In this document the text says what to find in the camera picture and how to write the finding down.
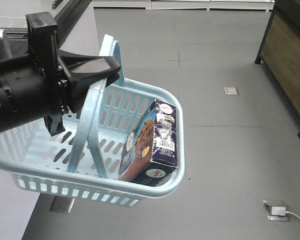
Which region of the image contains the steel floor plate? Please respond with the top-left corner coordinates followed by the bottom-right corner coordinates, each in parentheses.
top-left (49, 196), bottom-right (75, 214)
top-left (223, 86), bottom-right (239, 96)

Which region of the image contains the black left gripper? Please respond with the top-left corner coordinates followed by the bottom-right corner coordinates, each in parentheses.
top-left (0, 12), bottom-right (121, 136)

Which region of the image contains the near white chest freezer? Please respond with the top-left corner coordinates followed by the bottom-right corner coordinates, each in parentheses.
top-left (0, 170), bottom-right (39, 240)

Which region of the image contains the blue chocolate cookie box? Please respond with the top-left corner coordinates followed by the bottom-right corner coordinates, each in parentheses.
top-left (118, 99), bottom-right (178, 187)

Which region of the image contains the left steel floor plate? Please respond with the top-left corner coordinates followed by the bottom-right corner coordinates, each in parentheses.
top-left (49, 196), bottom-right (75, 214)

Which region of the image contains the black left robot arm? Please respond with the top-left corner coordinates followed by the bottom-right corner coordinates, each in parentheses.
top-left (0, 12), bottom-right (121, 136)

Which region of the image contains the middle steel floor plate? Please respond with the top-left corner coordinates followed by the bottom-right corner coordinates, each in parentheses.
top-left (223, 86), bottom-right (239, 96)

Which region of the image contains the light blue plastic basket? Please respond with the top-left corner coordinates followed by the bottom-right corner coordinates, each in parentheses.
top-left (0, 35), bottom-right (185, 206)

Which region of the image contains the far white chest freezer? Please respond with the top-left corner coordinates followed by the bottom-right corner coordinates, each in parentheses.
top-left (0, 0), bottom-right (98, 57)

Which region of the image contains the wooden black-framed display stand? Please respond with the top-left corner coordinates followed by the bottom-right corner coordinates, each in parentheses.
top-left (254, 0), bottom-right (300, 138)

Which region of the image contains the white chest freezer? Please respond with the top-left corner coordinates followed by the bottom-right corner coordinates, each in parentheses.
top-left (0, 170), bottom-right (39, 240)
top-left (0, 0), bottom-right (98, 57)

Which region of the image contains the white power adapter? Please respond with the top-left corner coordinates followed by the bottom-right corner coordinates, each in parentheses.
top-left (269, 205), bottom-right (287, 217)

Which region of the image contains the white store shelving unit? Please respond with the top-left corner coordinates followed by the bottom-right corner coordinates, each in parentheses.
top-left (92, 0), bottom-right (275, 12)

